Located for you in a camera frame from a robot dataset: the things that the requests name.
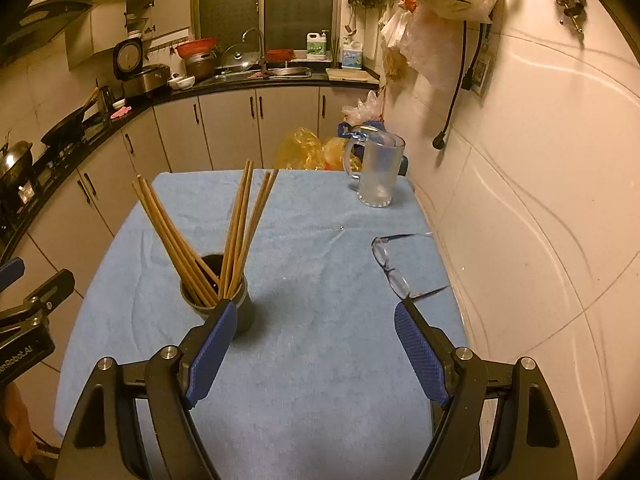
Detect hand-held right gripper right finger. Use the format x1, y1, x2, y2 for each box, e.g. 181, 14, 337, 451
394, 299, 573, 480

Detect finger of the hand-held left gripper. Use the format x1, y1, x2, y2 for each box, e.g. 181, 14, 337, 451
0, 269, 77, 333
0, 257, 27, 292

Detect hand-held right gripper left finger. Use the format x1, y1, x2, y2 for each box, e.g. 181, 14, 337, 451
52, 299, 238, 480

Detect black utensil holder cup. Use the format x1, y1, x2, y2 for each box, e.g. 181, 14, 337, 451
180, 254, 256, 337

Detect bunch of wooden chopsticks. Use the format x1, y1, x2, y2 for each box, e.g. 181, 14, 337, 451
131, 159, 279, 308

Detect person's left forearm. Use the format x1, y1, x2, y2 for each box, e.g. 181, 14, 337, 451
0, 382, 38, 463

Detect dark-framed eyeglasses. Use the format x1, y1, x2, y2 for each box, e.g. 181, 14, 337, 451
371, 231, 451, 301

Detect blue towel table cover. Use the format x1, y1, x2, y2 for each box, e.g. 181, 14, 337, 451
52, 167, 483, 480

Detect metal wok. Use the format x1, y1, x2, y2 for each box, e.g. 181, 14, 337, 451
0, 140, 35, 186

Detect gas stove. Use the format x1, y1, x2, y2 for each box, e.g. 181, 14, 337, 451
0, 145, 66, 241

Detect black frying pan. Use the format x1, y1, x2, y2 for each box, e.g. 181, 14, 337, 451
40, 87, 101, 148

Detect clear glass mug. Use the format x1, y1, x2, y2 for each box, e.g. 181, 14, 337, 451
342, 130, 407, 208

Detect yellow plastic bag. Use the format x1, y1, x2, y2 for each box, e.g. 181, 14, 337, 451
275, 127, 363, 172

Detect cream lower kitchen cabinets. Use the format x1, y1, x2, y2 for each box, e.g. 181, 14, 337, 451
10, 85, 386, 441

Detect silver rice cooker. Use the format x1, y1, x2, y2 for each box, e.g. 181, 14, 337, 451
112, 37, 172, 98

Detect blue plastic bag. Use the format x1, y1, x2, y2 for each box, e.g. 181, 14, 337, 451
337, 119, 410, 177

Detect crumpled white plastic bag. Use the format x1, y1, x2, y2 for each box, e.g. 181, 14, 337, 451
341, 90, 385, 126

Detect range hood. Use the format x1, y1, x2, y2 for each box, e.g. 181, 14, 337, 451
0, 0, 96, 61

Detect steel cooking pot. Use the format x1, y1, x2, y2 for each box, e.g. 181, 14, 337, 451
182, 55, 218, 81

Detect black kitchen countertop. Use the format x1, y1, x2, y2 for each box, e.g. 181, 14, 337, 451
0, 67, 381, 261

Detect steel kitchen sink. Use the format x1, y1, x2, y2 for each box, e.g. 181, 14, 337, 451
212, 65, 313, 83

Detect red plastic basin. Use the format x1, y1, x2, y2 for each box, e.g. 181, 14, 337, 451
175, 36, 219, 58

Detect wooden cutting board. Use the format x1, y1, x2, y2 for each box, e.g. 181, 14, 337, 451
326, 67, 380, 83

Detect plastic bag of brown food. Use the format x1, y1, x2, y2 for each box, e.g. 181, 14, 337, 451
382, 45, 407, 83

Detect glass pot lid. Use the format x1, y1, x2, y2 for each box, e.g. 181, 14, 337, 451
220, 44, 258, 72

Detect white bottle blue label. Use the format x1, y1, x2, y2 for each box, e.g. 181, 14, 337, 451
341, 30, 364, 69

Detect chrome faucet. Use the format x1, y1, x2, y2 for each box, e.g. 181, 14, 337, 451
242, 27, 267, 72

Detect clear plastic bag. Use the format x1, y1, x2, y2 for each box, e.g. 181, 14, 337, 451
405, 10, 463, 78

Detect white jug green label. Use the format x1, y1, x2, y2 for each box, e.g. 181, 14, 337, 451
306, 30, 331, 61

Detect small white plastic bag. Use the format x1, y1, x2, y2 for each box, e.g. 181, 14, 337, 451
380, 7, 416, 51

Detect dark kitchen window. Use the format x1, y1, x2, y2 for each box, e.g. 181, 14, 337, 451
192, 0, 343, 56

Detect black power cable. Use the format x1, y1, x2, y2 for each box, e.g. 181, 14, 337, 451
431, 19, 488, 151

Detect wall power socket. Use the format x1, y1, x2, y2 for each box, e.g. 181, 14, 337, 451
470, 52, 496, 96

